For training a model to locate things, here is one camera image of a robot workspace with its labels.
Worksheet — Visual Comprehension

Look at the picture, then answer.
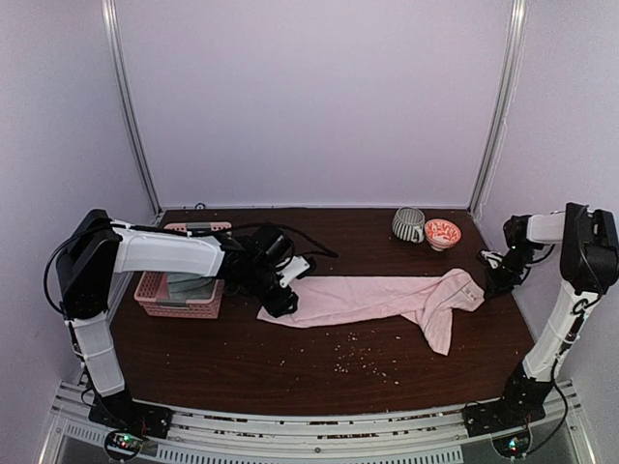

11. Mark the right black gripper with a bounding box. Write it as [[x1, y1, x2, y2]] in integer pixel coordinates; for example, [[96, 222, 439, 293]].
[[484, 245, 534, 299]]

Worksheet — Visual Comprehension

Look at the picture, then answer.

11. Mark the pink towel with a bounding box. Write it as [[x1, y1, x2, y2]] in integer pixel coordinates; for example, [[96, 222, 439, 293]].
[[257, 269, 485, 356]]

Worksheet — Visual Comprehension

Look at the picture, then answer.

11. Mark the green panda towel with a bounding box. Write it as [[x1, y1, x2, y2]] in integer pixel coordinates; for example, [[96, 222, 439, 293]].
[[166, 273, 216, 300]]

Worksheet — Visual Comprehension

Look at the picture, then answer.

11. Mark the pink plastic basket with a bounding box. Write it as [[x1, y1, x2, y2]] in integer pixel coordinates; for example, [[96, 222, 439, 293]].
[[127, 224, 224, 319]]

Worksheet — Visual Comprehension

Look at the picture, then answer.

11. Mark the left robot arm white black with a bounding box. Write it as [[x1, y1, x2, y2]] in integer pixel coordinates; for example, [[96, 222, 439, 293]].
[[44, 210, 312, 429]]

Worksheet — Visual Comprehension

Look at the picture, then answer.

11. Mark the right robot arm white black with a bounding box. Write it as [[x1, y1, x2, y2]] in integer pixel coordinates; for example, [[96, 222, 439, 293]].
[[478, 202, 618, 427]]

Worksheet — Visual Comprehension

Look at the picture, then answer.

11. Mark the red patterned bowl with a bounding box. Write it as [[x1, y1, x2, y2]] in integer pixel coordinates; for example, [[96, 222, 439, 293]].
[[425, 218, 462, 251]]

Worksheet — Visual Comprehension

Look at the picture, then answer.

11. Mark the striped grey mug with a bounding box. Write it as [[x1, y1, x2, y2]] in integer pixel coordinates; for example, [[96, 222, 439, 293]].
[[392, 207, 426, 244]]

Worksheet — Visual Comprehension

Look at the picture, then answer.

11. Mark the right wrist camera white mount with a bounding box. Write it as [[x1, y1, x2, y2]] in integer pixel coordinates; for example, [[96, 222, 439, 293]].
[[477, 250, 504, 269]]

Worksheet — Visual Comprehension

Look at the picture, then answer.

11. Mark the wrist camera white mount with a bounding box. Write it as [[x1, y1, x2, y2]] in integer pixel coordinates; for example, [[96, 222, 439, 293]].
[[277, 256, 316, 288], [477, 250, 504, 269]]

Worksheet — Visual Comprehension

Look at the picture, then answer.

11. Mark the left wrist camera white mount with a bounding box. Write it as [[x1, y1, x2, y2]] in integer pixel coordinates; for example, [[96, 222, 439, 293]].
[[277, 256, 316, 288]]

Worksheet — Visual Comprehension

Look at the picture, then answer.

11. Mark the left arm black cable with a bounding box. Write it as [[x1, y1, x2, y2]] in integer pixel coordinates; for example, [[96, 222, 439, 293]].
[[43, 222, 339, 315]]

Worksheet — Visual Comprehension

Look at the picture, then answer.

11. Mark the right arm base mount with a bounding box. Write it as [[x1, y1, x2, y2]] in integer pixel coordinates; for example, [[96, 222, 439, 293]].
[[461, 400, 545, 460]]

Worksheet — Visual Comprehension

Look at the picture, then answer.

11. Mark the front aluminium rail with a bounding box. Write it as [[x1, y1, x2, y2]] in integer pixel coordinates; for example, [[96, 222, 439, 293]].
[[38, 382, 598, 463]]

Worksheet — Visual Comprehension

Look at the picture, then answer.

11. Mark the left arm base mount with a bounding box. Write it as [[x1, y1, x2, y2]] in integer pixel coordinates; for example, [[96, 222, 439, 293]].
[[88, 402, 173, 463]]

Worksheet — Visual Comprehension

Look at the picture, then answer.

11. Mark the right aluminium frame post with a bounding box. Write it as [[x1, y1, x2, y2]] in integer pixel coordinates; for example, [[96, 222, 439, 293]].
[[468, 0, 528, 219]]

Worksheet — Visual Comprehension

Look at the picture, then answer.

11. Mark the aluminium frame post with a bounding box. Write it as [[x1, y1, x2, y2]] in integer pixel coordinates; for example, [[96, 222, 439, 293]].
[[101, 0, 162, 216], [468, 0, 528, 219]]

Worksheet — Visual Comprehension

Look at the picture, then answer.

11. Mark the left aluminium frame post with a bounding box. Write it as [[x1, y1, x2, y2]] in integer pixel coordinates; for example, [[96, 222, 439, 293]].
[[101, 0, 162, 216]]

